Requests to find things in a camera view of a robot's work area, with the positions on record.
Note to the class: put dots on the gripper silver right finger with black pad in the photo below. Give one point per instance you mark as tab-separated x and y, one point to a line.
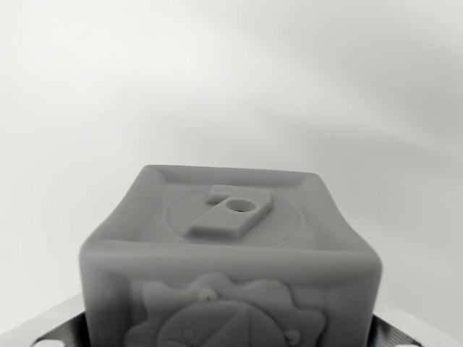
390	332

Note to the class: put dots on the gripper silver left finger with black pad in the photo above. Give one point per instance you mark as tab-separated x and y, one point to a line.
54	329

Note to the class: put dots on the grey embossed toy cube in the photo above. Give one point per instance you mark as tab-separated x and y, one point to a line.
231	264

